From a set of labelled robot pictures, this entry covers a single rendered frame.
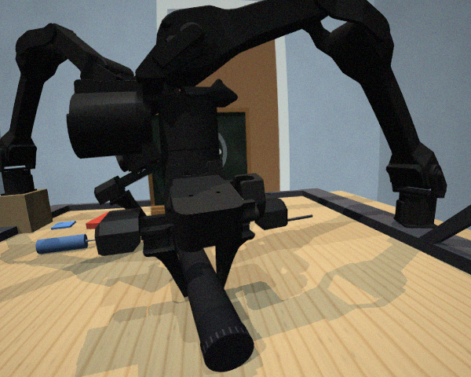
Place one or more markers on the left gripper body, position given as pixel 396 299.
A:
pixel 115 187

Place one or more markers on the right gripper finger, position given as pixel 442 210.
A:
pixel 225 255
pixel 168 257

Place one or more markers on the blue flat plate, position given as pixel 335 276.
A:
pixel 63 225

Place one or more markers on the black flashlight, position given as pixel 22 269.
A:
pixel 225 342

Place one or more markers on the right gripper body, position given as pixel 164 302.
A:
pixel 118 231

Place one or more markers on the blue screwdriver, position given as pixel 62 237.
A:
pixel 64 243

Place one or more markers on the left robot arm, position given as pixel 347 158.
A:
pixel 38 61

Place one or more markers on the red flat block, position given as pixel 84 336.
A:
pixel 94 223

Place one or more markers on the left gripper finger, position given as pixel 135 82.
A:
pixel 126 201

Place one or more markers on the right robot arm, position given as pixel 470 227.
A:
pixel 110 118

